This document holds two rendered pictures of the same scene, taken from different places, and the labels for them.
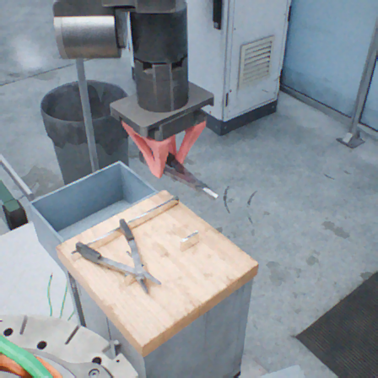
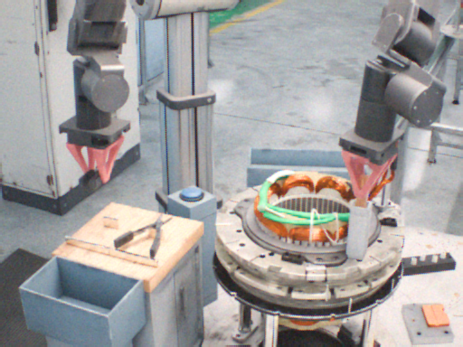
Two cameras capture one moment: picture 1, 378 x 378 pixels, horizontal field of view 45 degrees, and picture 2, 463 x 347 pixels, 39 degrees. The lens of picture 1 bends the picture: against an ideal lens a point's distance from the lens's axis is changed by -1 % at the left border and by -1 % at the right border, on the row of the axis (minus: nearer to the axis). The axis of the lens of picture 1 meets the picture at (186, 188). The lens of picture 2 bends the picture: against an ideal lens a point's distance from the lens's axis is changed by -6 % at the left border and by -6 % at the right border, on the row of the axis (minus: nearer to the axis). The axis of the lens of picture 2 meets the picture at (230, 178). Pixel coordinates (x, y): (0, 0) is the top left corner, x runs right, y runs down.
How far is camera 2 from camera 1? 124 cm
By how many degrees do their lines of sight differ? 92
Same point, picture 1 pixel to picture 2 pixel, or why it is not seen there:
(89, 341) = (222, 218)
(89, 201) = (60, 323)
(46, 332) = (230, 232)
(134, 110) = (114, 126)
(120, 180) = (26, 305)
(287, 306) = not seen: outside the picture
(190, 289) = (150, 218)
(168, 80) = not seen: hidden behind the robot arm
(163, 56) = not seen: hidden behind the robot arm
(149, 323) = (185, 223)
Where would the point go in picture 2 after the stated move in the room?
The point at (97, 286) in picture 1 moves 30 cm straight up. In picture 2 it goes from (173, 249) to (165, 73)
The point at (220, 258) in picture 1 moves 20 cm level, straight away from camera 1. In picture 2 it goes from (116, 214) to (10, 232)
